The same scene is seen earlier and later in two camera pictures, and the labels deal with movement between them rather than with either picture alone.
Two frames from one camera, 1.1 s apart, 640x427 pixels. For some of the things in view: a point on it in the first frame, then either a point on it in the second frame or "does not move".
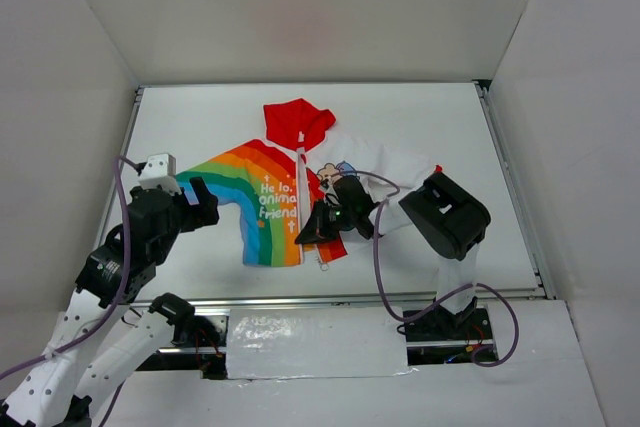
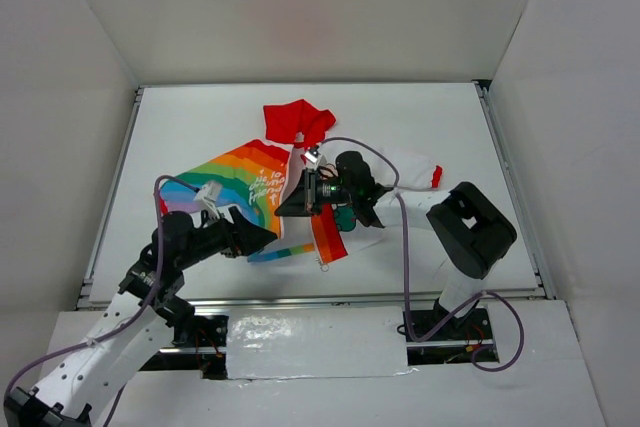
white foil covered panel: [319, 342] does not move
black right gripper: [330, 220] -> [308, 195]
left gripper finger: [207, 200] -> [248, 237]
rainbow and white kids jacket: [273, 186] does not move
